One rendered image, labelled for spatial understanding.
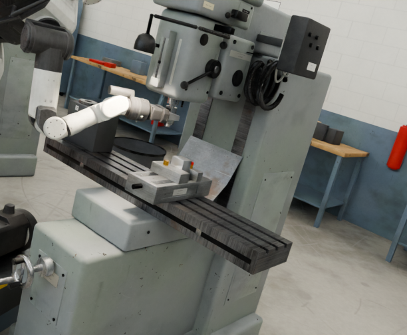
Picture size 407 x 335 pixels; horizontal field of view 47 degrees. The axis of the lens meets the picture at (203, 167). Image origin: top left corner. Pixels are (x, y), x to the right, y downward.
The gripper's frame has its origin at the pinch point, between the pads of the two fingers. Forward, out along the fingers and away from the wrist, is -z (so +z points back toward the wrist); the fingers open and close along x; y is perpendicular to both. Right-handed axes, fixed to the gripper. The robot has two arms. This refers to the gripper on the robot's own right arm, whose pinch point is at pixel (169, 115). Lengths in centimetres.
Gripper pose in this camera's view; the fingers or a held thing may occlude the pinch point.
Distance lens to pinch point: 190.5
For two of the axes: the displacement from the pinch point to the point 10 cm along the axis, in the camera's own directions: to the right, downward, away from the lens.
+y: -2.7, 9.4, 2.3
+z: -8.4, -1.1, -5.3
